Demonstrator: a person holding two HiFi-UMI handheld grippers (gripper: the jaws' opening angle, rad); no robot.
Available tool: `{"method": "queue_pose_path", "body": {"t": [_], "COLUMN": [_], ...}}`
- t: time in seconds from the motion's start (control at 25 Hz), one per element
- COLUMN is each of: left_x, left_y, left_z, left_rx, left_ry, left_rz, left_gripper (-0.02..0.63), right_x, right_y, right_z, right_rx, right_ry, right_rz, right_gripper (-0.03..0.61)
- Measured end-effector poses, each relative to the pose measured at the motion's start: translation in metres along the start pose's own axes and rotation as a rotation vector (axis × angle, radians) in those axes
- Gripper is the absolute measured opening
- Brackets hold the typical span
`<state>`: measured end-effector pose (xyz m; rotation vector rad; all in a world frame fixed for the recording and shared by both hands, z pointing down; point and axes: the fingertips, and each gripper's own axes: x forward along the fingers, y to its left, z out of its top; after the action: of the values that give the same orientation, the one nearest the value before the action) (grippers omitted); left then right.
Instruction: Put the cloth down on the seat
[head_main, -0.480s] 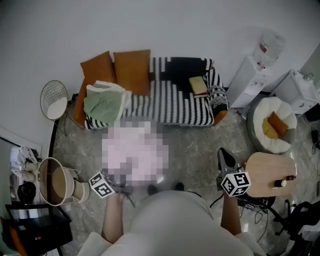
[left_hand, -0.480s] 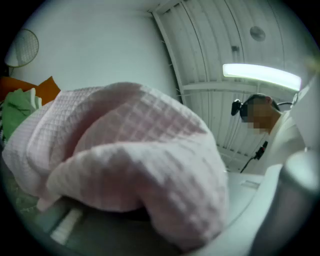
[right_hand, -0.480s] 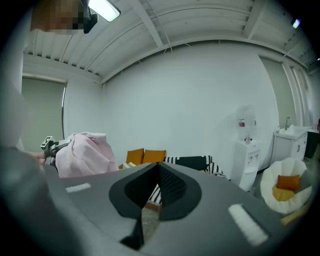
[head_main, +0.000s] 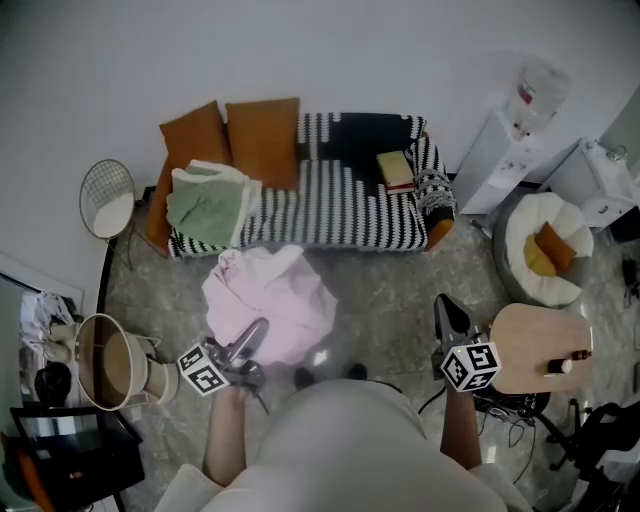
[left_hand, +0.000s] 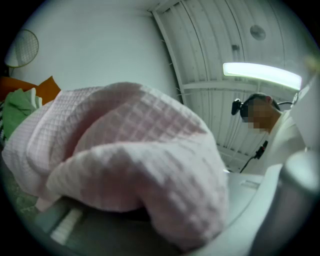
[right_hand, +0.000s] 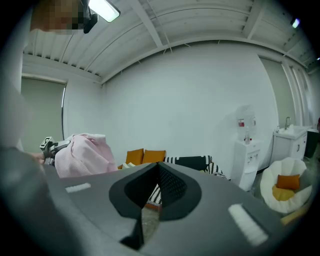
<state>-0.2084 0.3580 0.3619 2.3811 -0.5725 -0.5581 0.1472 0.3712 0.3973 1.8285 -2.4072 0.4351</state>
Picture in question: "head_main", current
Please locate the small orange cushion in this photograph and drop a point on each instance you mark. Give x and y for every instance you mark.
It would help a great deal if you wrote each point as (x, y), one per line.
(555, 245)

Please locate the black glass table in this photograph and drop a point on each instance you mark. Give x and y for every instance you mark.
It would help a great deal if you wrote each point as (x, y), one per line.
(75, 450)

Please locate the person's white shirt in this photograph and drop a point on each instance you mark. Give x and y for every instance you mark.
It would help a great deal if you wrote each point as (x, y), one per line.
(345, 440)

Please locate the black cabinet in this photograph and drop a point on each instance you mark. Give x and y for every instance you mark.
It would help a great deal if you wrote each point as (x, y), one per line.
(627, 225)

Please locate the clear water jug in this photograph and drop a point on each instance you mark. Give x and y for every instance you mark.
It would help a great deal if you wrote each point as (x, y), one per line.
(540, 92)

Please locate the white sink cabinet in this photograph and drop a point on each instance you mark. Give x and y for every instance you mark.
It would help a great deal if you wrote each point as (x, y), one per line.
(585, 175)

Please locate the person's black shoe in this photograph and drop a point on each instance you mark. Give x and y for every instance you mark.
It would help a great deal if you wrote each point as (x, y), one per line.
(357, 371)
(304, 378)

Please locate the pink cloth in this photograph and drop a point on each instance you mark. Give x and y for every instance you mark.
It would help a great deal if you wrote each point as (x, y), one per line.
(280, 305)

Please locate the black white striped sofa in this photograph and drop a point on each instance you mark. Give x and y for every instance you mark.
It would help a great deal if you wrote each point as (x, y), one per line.
(320, 215)

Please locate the white water dispenser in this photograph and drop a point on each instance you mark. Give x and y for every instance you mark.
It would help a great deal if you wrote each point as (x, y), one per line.
(487, 170)

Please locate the person's left forearm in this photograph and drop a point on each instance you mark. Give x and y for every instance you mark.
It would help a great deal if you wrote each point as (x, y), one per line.
(227, 435)

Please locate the person's left black shoe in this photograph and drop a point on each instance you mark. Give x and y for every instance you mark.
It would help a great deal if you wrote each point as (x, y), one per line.
(304, 378)

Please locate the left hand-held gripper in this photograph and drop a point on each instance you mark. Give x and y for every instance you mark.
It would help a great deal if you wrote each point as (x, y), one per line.
(210, 370)

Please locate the round wooden side table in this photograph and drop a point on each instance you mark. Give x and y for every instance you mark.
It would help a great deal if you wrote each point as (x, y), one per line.
(535, 340)

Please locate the person's right forearm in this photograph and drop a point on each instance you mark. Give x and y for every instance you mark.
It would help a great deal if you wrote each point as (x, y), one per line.
(460, 430)

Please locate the dark bottle white cap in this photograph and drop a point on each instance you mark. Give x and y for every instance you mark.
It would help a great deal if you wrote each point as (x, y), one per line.
(559, 366)

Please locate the white petal beanbag chair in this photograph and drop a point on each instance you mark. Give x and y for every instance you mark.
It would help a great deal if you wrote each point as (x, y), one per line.
(525, 210)

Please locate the green white fleece blanket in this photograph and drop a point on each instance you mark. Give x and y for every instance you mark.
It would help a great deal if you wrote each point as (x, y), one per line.
(207, 205)

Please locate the metal faucet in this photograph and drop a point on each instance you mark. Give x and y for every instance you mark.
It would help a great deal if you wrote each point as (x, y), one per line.
(619, 152)

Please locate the gold cover book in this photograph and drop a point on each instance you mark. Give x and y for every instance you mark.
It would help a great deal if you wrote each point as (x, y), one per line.
(395, 169)

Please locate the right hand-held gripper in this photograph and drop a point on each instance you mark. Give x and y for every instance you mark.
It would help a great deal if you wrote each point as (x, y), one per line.
(470, 367)

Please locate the person's right black shoe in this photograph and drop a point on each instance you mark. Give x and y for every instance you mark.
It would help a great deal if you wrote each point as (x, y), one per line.
(357, 371)

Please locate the yellow cushion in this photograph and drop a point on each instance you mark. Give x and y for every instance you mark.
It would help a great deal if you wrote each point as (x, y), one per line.
(537, 257)

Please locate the small brown bottle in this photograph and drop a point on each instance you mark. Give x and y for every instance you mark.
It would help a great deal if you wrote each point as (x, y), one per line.
(581, 354)

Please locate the black office chair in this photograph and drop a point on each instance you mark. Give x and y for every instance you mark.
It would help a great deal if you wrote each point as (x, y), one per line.
(600, 435)

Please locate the beige round stool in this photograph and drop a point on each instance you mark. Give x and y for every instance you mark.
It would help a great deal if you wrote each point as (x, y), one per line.
(162, 372)

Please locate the orange green chair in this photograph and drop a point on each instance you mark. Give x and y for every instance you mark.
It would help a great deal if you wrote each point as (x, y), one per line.
(35, 480)

